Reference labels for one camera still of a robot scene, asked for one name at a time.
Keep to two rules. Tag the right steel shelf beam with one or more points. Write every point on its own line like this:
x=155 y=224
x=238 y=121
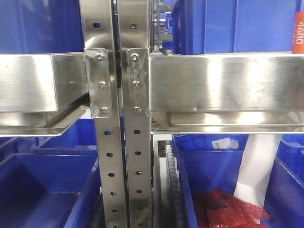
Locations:
x=227 y=93

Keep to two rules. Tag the left steel shelf upright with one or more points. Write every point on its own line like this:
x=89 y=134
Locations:
x=99 y=49

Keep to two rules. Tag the blue bin lower middle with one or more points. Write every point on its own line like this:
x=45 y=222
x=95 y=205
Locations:
x=206 y=162

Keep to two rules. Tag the orange cylindrical capacitor 4680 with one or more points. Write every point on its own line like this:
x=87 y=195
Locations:
x=298 y=36

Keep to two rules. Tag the left steel shelf beam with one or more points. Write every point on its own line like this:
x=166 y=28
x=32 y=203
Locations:
x=41 y=94

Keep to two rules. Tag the steel shelf upright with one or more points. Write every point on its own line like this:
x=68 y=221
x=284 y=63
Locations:
x=99 y=49
x=134 y=29

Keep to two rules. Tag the blue bin lower right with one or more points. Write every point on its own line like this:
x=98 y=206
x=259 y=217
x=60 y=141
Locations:
x=285 y=193

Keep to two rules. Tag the blue bin upper right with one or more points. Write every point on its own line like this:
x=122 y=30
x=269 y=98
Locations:
x=218 y=26

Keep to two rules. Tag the blue bin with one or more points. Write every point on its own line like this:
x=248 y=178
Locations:
x=285 y=193
x=218 y=26
x=40 y=26
x=48 y=191
x=206 y=162

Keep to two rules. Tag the red bubble wrap bags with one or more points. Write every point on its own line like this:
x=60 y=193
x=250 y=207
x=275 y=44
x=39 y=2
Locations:
x=219 y=209

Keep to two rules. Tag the blue bin lower left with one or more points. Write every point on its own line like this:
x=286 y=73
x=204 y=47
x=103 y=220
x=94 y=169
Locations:
x=48 y=191

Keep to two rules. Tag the steel shelf beam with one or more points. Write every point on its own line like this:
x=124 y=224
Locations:
x=41 y=94
x=227 y=93

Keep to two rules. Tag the black roller track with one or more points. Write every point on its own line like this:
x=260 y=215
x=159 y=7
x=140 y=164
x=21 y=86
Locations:
x=173 y=189

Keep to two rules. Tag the right steel shelf upright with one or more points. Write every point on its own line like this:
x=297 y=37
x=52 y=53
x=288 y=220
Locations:
x=134 y=29

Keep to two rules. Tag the blue bin upper left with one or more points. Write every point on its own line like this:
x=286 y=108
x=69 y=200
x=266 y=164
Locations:
x=40 y=26

